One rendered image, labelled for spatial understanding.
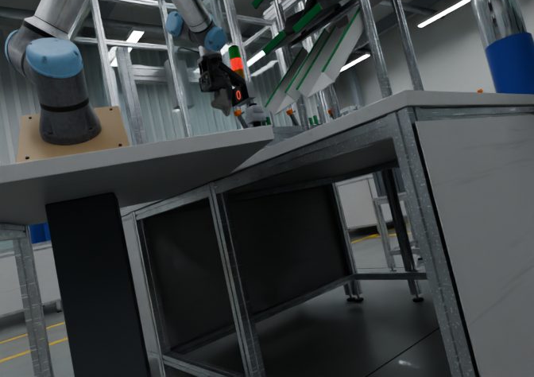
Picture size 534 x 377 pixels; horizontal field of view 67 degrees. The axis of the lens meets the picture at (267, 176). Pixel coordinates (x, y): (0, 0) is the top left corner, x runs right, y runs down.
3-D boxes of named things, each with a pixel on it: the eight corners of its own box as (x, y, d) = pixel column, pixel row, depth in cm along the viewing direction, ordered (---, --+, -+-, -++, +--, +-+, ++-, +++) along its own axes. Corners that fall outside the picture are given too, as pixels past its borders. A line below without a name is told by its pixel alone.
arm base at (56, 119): (40, 149, 102) (29, 113, 96) (40, 121, 113) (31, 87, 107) (104, 140, 107) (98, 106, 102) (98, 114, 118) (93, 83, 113)
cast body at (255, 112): (253, 121, 146) (249, 102, 147) (246, 124, 149) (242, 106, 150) (271, 120, 151) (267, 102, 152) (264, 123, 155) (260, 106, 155)
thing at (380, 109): (408, 105, 74) (404, 89, 74) (127, 212, 190) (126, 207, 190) (601, 103, 163) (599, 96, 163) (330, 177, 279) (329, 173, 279)
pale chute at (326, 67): (334, 81, 106) (322, 70, 104) (307, 99, 117) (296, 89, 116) (373, 13, 117) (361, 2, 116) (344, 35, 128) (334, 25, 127)
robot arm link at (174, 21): (187, 15, 127) (213, 23, 135) (166, 7, 133) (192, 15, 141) (181, 40, 129) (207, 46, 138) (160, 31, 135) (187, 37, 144)
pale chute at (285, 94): (296, 101, 117) (284, 91, 116) (275, 115, 129) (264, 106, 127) (334, 37, 128) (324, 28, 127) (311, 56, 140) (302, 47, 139)
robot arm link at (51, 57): (49, 111, 97) (35, 56, 90) (27, 93, 105) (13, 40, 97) (98, 99, 105) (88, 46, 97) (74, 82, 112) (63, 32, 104)
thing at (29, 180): (-193, 215, 56) (-196, 194, 57) (9, 229, 142) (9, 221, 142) (275, 138, 78) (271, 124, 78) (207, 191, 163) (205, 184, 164)
